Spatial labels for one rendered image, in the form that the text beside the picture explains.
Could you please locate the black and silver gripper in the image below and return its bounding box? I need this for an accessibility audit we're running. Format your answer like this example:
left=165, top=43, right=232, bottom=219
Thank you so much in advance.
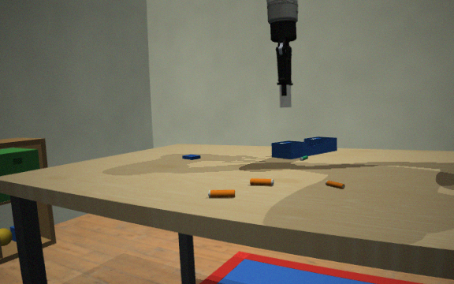
left=270, top=20, right=296, bottom=107

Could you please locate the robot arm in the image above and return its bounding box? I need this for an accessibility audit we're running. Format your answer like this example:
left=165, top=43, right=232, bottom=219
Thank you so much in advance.
left=266, top=0, right=298, bottom=24

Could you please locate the blue three-compartment bin rack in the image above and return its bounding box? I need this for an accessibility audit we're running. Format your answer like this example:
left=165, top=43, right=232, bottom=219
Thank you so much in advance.
left=271, top=136, right=337, bottom=159

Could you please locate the blue rectangular block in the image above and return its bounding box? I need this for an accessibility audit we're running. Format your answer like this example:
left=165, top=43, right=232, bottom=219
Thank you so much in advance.
left=182, top=155, right=201, bottom=160

